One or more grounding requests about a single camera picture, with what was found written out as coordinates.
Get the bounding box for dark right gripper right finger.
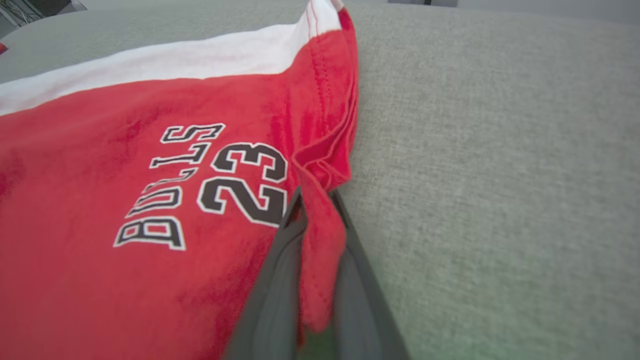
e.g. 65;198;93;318
329;189;412;360

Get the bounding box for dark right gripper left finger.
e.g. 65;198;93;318
224;186;308;360

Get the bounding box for red shorts with white stripe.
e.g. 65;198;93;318
0;0;360;360

